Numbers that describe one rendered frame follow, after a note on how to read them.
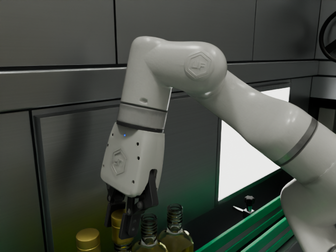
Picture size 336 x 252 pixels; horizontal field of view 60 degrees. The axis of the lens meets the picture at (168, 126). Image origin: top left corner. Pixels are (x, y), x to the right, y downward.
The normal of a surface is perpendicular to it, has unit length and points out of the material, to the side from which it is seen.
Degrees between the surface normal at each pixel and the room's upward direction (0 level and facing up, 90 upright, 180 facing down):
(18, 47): 90
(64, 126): 90
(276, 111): 42
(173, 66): 83
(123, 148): 73
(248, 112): 59
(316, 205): 95
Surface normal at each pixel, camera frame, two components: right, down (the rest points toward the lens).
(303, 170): -0.51, 0.55
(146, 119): 0.23, 0.11
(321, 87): -0.74, 0.16
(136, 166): -0.62, -0.11
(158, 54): -0.30, -0.17
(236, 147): 0.68, 0.18
